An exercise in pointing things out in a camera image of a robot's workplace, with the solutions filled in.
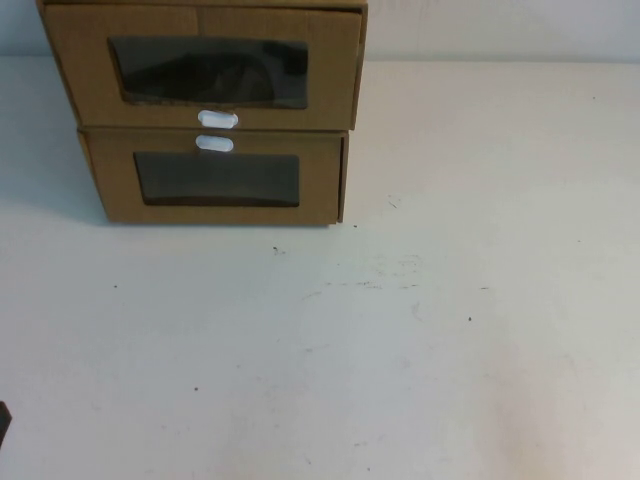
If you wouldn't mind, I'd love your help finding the white plastic drawer handle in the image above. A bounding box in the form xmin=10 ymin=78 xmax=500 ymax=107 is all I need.
xmin=196 ymin=109 xmax=240 ymax=129
xmin=194 ymin=133 xmax=235 ymax=153

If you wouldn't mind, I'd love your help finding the brown cardboard lower drawer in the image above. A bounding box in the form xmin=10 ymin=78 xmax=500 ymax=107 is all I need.
xmin=75 ymin=125 xmax=350 ymax=229

